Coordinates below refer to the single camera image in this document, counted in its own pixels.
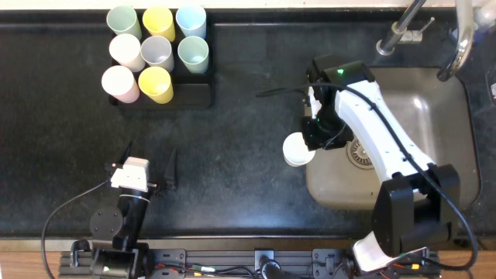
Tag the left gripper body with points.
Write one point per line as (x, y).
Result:
(158, 187)

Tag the black tray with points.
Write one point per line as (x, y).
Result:
(193, 93)

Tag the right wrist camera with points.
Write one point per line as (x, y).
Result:
(314, 102)

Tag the steel sink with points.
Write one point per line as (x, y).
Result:
(434, 116)

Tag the green cup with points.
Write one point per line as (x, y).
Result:
(124, 21)
(193, 54)

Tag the mounting rail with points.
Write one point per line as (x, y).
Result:
(224, 257)

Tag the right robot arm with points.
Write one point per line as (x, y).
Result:
(368, 116)

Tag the yellow cup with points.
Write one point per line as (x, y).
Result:
(159, 22)
(156, 84)

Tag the grey cup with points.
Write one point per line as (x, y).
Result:
(157, 52)

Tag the blue cup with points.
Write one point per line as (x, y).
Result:
(191, 20)

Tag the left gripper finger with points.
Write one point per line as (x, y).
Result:
(170, 170)
(126, 154)

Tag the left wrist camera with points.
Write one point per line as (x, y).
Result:
(131, 174)

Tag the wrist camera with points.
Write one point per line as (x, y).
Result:
(131, 174)
(314, 102)

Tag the steel tap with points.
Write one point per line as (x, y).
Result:
(465, 38)

